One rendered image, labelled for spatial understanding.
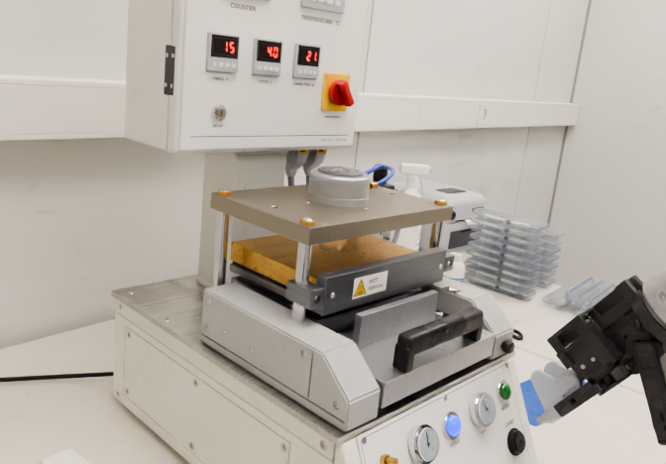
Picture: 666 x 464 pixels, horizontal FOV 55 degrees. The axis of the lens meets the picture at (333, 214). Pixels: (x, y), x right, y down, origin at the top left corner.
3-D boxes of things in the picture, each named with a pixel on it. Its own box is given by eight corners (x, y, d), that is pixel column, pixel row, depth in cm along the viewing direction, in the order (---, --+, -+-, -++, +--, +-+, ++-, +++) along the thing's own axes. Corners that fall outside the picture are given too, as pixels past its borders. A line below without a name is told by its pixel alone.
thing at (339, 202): (179, 248, 85) (183, 153, 82) (338, 223, 107) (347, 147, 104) (302, 308, 69) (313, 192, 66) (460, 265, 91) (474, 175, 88)
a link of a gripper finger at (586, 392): (563, 396, 77) (617, 358, 72) (574, 408, 76) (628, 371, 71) (545, 408, 73) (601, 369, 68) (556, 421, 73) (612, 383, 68)
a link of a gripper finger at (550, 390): (514, 387, 81) (565, 348, 76) (545, 428, 79) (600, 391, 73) (501, 394, 79) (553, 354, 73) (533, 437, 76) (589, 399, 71)
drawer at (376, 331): (214, 318, 86) (217, 264, 84) (328, 289, 101) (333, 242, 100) (381, 415, 66) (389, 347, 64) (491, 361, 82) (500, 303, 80)
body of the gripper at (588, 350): (569, 329, 79) (644, 270, 72) (617, 389, 76) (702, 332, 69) (540, 344, 74) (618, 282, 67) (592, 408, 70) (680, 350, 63)
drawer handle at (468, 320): (391, 366, 69) (395, 332, 68) (467, 334, 80) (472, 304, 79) (405, 373, 68) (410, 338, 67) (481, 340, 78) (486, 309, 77)
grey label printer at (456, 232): (376, 236, 189) (383, 179, 185) (417, 229, 203) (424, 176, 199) (444, 260, 172) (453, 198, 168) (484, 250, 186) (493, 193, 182)
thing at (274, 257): (228, 270, 84) (233, 199, 81) (344, 248, 99) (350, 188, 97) (320, 314, 72) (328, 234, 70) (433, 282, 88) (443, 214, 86)
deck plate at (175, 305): (110, 295, 92) (111, 289, 92) (289, 260, 117) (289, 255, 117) (338, 446, 62) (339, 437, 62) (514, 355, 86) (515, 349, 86)
